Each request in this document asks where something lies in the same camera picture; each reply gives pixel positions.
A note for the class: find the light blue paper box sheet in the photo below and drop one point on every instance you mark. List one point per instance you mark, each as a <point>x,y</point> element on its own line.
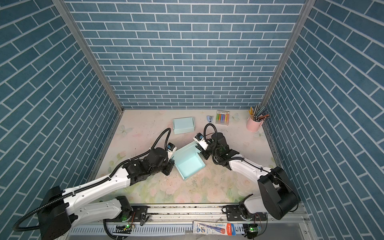
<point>183,125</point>

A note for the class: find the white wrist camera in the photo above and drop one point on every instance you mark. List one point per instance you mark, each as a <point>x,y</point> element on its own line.
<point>171,148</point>
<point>199,139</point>

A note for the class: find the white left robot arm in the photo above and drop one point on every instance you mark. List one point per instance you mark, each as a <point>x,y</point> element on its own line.
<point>60,209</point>

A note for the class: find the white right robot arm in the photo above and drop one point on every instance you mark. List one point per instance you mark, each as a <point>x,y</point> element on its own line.
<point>278,195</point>

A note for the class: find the light blue box stack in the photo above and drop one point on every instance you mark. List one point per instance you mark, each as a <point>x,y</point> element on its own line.
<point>188,160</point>

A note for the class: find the pink metal pencil bucket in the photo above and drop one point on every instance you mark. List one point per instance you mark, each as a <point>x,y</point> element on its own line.
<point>252,125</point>

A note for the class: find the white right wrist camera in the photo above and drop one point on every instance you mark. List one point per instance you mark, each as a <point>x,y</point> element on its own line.
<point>199,139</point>

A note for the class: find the white red blue package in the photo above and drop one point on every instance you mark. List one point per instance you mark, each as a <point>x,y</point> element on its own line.
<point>222,229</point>

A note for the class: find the pack of coloured highlighters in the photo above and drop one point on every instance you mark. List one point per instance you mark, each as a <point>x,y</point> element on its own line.
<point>223,117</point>

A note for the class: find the metal base rail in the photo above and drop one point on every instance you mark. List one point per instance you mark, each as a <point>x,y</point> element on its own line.
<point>187,213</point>

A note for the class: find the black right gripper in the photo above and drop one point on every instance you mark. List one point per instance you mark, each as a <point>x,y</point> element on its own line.
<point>203,152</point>

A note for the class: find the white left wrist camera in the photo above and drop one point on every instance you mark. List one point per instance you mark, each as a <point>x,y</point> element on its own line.
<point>171,148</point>

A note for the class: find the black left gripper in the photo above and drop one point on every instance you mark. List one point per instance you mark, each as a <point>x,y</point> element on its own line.
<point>170,165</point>

